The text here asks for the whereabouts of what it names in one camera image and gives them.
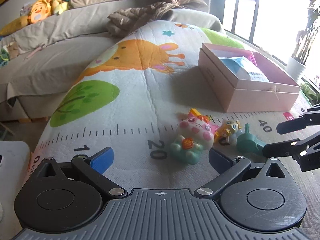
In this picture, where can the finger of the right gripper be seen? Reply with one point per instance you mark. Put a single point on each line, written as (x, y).
(304, 152)
(309, 118)

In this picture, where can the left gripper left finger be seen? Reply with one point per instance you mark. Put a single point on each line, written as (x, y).
(91, 171)

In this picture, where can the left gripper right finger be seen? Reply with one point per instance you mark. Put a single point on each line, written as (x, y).
(230, 172)

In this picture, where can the teal toy piece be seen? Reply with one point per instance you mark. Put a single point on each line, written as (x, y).
(248, 143)

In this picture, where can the small yellow haired figurine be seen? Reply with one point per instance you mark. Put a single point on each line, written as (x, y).
(227, 132)

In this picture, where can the pink cat figurine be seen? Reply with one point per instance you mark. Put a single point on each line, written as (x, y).
(195, 134)

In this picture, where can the pink toy net racket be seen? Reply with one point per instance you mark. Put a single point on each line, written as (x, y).
(251, 58)

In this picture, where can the pink cardboard box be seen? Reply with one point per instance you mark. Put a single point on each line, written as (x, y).
(236, 95)

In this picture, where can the colourful giraffe play mat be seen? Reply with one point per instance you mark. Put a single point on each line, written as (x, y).
(141, 149)

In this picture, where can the beige sofa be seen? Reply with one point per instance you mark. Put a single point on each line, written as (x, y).
(75, 42)

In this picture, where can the green toy on sofa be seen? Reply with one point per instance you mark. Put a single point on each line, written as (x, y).
(4, 57)

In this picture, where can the brown crumpled blanket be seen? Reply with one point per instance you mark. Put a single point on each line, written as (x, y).
(124, 21)

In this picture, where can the yellow plush duck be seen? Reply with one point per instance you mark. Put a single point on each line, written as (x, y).
(58, 6)

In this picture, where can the orange plush toy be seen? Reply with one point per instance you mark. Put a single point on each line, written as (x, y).
(39, 11)

